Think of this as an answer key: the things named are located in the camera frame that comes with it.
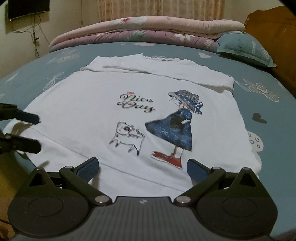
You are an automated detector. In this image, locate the pink floral quilt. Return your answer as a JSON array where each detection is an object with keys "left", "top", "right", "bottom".
[{"left": 48, "top": 16, "right": 246, "bottom": 52}]

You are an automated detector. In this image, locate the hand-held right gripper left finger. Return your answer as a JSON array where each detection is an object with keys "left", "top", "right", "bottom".
[{"left": 22, "top": 157, "right": 114, "bottom": 207}]

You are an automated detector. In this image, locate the teal floral bed sheet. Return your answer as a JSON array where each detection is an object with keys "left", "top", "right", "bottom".
[{"left": 0, "top": 42, "right": 296, "bottom": 241}]

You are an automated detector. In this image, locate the wooden headboard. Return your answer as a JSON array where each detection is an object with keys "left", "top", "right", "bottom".
[{"left": 244, "top": 6, "right": 296, "bottom": 93}]

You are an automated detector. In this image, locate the white t-shirt with black lettering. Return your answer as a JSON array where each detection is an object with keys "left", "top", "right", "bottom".
[{"left": 80, "top": 54, "right": 235, "bottom": 92}]

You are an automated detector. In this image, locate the purple floral quilt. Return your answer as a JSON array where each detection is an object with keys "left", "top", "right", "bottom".
[{"left": 50, "top": 30, "right": 220, "bottom": 54}]

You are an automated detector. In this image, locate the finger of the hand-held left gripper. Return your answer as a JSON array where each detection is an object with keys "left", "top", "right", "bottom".
[
  {"left": 0, "top": 132, "right": 42, "bottom": 155},
  {"left": 0, "top": 103, "right": 41, "bottom": 125}
]

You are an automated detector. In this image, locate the black wall television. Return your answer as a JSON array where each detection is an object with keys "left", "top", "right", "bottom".
[{"left": 7, "top": 0, "right": 50, "bottom": 21}]

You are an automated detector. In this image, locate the black television cable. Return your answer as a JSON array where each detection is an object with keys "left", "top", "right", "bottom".
[{"left": 11, "top": 14, "right": 46, "bottom": 58}]

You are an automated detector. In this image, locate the white t-shirt with girl print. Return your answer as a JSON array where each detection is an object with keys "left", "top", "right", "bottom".
[{"left": 3, "top": 70, "right": 262, "bottom": 200}]

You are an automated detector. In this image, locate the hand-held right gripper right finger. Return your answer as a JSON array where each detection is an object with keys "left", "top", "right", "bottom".
[{"left": 174, "top": 158, "right": 266, "bottom": 207}]

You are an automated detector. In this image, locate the beige curtain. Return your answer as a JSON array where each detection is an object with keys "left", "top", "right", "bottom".
[{"left": 97, "top": 0, "right": 226, "bottom": 22}]

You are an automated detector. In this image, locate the teal floral pillow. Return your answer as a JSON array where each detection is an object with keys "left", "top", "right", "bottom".
[{"left": 216, "top": 32, "right": 277, "bottom": 68}]

